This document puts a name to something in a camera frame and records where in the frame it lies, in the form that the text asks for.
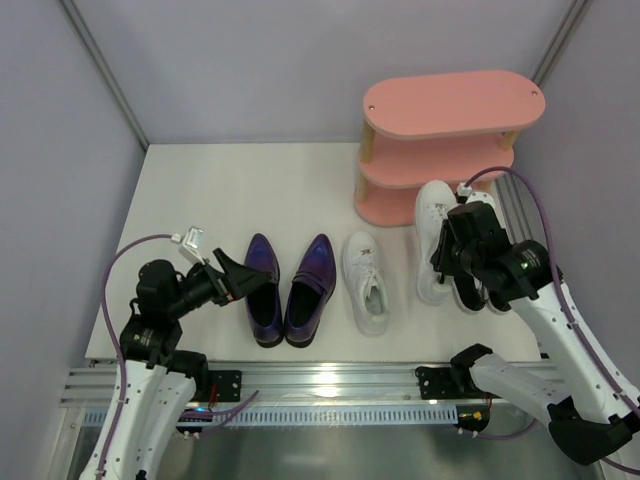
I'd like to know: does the black canvas sneaker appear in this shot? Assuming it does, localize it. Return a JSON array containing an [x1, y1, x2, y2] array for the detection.
[[469, 189, 512, 315], [453, 273, 488, 314]]

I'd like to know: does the white sneaker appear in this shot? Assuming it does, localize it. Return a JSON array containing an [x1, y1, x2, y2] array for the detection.
[[414, 180, 457, 306], [342, 231, 389, 336]]

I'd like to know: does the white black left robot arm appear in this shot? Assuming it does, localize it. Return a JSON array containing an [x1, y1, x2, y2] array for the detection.
[[81, 249, 272, 479]]

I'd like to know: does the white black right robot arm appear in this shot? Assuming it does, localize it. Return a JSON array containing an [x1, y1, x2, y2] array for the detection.
[[431, 201, 639, 465]]

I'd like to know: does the purple loafer left shoe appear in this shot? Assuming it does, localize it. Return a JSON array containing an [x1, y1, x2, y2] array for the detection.
[[244, 233, 284, 348]]

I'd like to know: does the purple loafer shoe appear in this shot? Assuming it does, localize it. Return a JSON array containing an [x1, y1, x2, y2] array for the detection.
[[284, 233, 337, 348], [244, 233, 284, 348]]

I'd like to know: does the purple loafer right shoe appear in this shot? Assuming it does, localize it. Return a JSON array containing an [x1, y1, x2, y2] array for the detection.
[[284, 233, 337, 348]]

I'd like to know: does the pink shoe shelf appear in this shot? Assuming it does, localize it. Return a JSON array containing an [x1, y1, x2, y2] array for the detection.
[[354, 70, 546, 227]]

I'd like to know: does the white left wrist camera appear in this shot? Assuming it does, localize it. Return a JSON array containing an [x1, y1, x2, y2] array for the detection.
[[170, 226, 205, 264]]

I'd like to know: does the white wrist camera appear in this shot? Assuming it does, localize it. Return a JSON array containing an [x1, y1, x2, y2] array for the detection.
[[170, 226, 205, 264], [455, 183, 495, 208]]

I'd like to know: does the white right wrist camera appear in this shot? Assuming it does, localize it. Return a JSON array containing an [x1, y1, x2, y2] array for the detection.
[[455, 183, 495, 208]]

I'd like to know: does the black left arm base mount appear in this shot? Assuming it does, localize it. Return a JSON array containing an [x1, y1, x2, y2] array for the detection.
[[193, 369, 242, 403]]

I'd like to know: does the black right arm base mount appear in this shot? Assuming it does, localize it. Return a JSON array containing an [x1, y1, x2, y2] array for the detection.
[[414, 366, 485, 400]]

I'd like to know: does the white slotted cable duct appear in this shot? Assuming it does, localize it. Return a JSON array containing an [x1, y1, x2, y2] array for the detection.
[[82, 405, 459, 427]]

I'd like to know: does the aluminium rail frame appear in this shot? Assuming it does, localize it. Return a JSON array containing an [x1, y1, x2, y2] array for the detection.
[[57, 362, 442, 408]]

